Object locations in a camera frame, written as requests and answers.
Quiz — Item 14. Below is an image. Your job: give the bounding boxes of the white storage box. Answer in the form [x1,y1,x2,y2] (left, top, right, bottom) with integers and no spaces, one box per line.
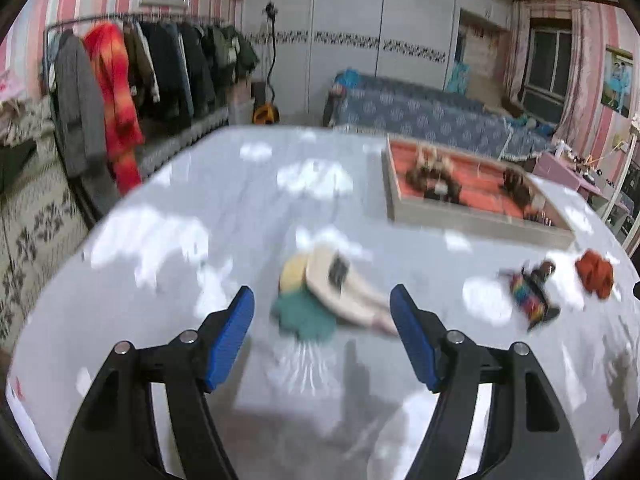
[228,80,256,126]

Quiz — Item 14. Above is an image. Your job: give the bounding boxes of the orange jacket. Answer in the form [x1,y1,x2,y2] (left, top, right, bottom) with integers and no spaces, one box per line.
[82,22,146,197]

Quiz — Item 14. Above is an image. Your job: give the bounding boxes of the sofa with blue patterned cover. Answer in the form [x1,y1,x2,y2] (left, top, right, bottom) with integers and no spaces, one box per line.
[322,70,556,161]

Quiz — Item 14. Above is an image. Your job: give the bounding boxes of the pink floral curtain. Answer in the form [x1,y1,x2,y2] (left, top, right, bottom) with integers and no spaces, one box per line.
[502,0,534,104]
[564,2,609,131]

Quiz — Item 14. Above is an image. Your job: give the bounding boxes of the orange scrunchie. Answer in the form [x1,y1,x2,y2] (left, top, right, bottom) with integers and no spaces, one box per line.
[574,248,616,301]

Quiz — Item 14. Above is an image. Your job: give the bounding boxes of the pink cabinet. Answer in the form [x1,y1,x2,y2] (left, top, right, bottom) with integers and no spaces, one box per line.
[532,152,631,211]

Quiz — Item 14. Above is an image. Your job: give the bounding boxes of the yellow round hair accessory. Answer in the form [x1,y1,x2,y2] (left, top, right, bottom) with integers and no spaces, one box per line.
[278,254,309,294]

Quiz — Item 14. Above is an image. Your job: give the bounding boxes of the metal clothes rack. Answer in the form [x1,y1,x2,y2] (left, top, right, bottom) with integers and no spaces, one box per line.
[42,10,232,96]

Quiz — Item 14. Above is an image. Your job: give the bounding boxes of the white overhead cabinet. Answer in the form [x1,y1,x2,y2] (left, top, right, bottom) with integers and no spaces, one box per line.
[457,0,516,26]

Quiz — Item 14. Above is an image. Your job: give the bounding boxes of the wall poster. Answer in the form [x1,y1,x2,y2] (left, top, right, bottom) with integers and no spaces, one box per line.
[599,45,635,119]

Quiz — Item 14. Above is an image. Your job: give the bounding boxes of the grey coat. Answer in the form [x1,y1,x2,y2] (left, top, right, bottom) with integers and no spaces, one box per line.
[52,32,109,181]

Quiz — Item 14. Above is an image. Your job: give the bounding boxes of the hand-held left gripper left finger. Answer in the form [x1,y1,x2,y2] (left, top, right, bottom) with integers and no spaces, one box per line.
[56,285,256,480]

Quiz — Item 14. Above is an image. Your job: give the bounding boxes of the green felt hair accessory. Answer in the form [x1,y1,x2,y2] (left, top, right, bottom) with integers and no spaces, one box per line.
[269,289,339,346]

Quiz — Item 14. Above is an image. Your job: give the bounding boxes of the grey printed bed sheet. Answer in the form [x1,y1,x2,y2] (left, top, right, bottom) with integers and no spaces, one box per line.
[7,124,640,480]

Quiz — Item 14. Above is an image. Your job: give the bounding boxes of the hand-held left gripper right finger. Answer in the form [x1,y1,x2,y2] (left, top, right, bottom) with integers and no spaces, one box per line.
[389,283,586,480]

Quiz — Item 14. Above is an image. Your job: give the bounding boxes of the orange lined jewelry tray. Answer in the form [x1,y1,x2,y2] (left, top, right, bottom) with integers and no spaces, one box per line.
[382,135,576,251]

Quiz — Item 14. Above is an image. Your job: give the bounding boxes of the blue hanging cloth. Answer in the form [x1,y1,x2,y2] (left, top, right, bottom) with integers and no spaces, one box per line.
[444,59,474,96]

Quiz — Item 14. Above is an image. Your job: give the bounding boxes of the garment steamer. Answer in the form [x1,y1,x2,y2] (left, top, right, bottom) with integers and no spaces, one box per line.
[252,0,281,125]

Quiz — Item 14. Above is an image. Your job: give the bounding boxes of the row of hanging dark clothes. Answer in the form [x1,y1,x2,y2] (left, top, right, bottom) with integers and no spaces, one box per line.
[122,19,261,123]

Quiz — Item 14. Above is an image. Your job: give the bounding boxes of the grey patterned blanket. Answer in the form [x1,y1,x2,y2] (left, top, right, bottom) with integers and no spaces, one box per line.
[0,99,127,347]

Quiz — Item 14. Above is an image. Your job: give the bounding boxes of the white sliding wardrobe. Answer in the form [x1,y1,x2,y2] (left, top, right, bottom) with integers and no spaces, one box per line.
[242,0,459,126]

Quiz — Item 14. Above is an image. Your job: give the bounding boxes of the black claw hair clip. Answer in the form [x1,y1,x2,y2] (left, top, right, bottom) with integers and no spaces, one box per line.
[501,166,540,211]

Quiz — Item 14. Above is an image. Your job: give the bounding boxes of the white framed standing mirror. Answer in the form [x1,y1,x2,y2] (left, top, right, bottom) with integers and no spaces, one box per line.
[604,129,640,242]

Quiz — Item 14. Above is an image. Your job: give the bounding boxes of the brown wooden bead bracelet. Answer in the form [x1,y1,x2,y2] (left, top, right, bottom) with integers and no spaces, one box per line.
[404,163,464,206]

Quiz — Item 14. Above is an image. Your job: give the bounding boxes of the window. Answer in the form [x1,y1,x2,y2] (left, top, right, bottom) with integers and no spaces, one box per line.
[522,17,574,121]

